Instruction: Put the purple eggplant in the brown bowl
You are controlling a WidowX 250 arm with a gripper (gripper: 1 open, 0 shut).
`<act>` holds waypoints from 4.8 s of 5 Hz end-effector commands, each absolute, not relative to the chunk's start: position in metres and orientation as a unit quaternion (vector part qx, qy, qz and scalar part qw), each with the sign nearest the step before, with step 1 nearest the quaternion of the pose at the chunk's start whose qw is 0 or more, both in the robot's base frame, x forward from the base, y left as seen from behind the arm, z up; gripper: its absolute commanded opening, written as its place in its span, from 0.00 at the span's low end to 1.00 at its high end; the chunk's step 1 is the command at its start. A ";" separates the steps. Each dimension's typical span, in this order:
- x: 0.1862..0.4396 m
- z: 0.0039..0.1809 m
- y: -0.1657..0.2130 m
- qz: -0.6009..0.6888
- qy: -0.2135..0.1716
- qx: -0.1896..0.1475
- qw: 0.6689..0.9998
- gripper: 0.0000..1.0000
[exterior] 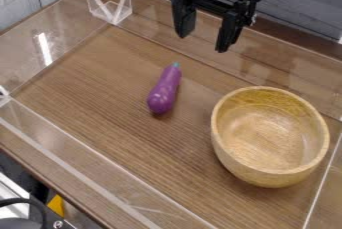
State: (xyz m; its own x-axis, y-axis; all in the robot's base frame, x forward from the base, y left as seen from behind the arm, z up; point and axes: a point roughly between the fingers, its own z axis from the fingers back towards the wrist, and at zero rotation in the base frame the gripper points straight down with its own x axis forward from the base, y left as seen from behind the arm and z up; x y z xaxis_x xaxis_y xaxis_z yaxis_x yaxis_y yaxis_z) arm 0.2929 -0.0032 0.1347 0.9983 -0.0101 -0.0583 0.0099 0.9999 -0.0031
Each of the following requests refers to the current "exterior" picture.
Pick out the black cable lower left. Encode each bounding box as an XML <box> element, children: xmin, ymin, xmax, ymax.
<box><xmin>0</xmin><ymin>197</ymin><xmax>48</xmax><ymax>229</ymax></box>

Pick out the purple toy eggplant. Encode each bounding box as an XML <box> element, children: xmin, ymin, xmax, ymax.
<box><xmin>146</xmin><ymin>63</ymin><xmax>181</xmax><ymax>114</ymax></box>

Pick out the yellow tag under table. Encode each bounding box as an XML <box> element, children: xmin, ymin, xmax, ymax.
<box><xmin>48</xmin><ymin>195</ymin><xmax>65</xmax><ymax>217</ymax></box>

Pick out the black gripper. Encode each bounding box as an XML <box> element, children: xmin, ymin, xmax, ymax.
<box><xmin>171</xmin><ymin>0</ymin><xmax>260</xmax><ymax>53</ymax></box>

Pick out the clear acrylic corner bracket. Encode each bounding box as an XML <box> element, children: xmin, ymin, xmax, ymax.
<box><xmin>86</xmin><ymin>0</ymin><xmax>132</xmax><ymax>26</ymax></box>

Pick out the light wooden bowl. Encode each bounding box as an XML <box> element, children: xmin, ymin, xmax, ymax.
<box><xmin>211</xmin><ymin>86</ymin><xmax>330</xmax><ymax>188</ymax></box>

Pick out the clear acrylic enclosure wall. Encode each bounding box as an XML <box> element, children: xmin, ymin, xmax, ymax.
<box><xmin>0</xmin><ymin>0</ymin><xmax>342</xmax><ymax>229</ymax></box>

